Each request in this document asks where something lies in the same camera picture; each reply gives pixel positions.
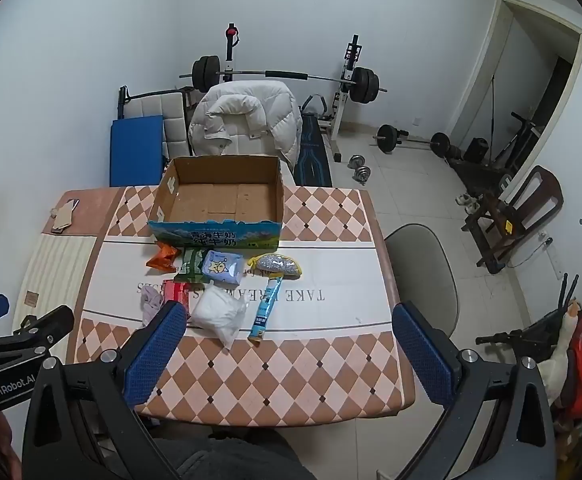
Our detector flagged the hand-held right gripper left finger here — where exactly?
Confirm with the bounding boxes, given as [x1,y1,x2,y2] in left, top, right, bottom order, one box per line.
[22,300,192,480]

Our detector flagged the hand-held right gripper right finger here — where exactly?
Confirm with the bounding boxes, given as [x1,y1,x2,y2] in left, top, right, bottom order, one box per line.
[392,301,558,480]

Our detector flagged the purple cloth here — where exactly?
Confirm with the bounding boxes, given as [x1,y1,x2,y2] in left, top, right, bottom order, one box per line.
[138,287,166,327]

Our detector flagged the red packet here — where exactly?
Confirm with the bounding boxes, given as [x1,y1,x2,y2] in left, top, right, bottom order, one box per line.
[163,280,192,311]

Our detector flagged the white plastic bag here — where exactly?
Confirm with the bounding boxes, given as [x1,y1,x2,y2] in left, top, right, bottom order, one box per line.
[189,285,248,348]

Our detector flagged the orange snack packet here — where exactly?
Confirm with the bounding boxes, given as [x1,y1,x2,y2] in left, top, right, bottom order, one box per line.
[146,241,180,274]

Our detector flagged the green packet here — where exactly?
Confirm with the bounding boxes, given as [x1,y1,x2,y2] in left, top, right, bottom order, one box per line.
[175,247,206,283]

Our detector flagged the light blue tissue pack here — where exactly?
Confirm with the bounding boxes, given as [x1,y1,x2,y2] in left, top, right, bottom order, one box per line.
[201,250,244,284]

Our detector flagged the long blue stick packet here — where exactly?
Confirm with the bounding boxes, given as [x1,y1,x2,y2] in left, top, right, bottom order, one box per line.
[248,272,285,346]

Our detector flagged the grey mesh yellow packet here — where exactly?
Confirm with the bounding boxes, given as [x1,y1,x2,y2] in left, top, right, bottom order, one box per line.
[248,253,303,279]

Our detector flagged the cardboard box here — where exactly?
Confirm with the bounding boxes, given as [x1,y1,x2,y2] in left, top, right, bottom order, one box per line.
[147,155,285,251]

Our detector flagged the grey plastic chair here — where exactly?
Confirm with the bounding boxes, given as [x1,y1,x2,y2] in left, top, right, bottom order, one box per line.
[385,224,460,336]

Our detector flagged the flat cardboard piece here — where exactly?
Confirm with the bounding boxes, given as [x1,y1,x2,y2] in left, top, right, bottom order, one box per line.
[51,199,80,235]

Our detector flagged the black antenna router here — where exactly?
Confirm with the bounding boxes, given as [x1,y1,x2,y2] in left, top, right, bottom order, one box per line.
[475,272,582,361]

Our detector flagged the checkered printed tablecloth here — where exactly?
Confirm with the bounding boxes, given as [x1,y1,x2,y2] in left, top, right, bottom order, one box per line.
[73,185,416,428]

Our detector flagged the white goose plush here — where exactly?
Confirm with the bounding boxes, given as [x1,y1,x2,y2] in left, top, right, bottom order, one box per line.
[538,297,582,403]

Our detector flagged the dark wooden chair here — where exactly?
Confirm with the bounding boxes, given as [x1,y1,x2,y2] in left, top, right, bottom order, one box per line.
[461,165,564,275]

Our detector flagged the blue folded mat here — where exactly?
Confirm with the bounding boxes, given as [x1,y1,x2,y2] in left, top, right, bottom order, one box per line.
[109,115,166,187]

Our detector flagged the black speaker box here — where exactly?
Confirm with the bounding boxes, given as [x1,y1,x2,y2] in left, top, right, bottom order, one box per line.
[463,137,490,163]

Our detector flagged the short barbell with black plates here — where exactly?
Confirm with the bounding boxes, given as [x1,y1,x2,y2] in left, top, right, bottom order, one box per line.
[373,124,452,157]

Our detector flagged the black and blue weight bench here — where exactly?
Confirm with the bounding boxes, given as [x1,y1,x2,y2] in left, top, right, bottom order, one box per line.
[293,94,334,188]

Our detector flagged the black exercise machine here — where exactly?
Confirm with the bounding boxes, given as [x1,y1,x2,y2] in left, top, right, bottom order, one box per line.
[491,112,544,168]

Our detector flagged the white padded chair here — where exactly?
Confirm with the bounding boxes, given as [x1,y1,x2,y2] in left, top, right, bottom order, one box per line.
[117,86,192,161]

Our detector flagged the white puffer jacket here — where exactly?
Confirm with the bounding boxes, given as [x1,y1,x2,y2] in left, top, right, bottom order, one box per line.
[189,80,302,167]

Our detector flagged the white bench press rack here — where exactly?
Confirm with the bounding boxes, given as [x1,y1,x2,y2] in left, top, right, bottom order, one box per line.
[218,22,366,163]

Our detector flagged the long barbell with black plates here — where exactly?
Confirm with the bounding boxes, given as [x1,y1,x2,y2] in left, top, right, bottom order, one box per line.
[178,55,388,106]

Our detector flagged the white door frame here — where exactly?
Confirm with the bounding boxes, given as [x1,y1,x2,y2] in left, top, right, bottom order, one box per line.
[451,0,582,171]

